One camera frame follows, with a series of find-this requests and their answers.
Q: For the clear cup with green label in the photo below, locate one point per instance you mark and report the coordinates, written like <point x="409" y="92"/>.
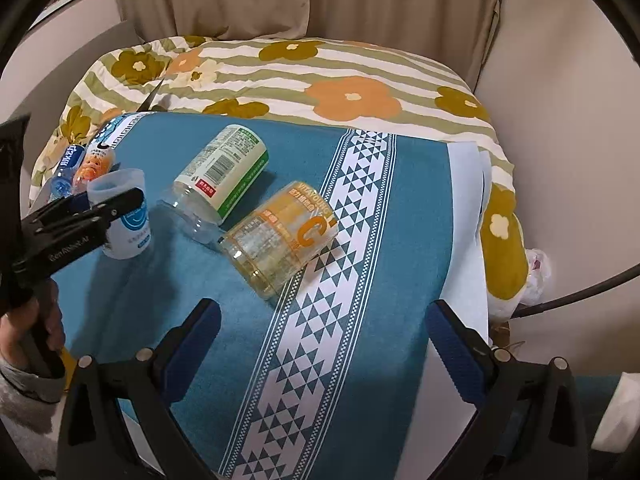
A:
<point x="225" y="165"/>

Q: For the white cup with blue label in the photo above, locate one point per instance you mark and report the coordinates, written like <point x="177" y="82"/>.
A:
<point x="127" y="232"/>

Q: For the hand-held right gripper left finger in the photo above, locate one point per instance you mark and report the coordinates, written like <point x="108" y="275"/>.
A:
<point x="201" y="327"/>

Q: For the clear cup with orange label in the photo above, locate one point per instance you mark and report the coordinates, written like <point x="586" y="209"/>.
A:
<point x="280" y="235"/>

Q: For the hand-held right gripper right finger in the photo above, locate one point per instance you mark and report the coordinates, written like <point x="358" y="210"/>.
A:
<point x="450" y="345"/>

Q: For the small bottle with blue label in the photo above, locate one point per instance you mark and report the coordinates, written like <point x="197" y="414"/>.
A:
<point x="65" y="172"/>

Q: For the white plastic bag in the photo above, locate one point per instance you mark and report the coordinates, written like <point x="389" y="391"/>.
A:
<point x="537" y="275"/>

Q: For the teal patterned cloth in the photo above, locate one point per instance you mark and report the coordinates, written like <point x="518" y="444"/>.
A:
<point x="210" y="280"/>

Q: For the small bottle with orange label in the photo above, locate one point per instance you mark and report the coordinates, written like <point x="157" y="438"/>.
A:
<point x="95" y="165"/>

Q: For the floral striped blanket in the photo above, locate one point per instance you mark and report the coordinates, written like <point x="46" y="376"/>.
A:
<point x="350" y="85"/>

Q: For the person's left hand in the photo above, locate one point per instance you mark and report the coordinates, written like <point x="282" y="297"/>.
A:
<point x="49" y="317"/>

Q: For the person's left forearm grey sleeve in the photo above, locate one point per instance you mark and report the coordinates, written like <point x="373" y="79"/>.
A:
<point x="22" y="387"/>

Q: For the white sheet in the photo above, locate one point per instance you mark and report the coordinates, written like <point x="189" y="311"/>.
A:
<point x="467" y="200"/>

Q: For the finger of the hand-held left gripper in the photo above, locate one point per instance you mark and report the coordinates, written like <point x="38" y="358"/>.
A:
<point x="120" y="201"/>
<point x="75" y="204"/>

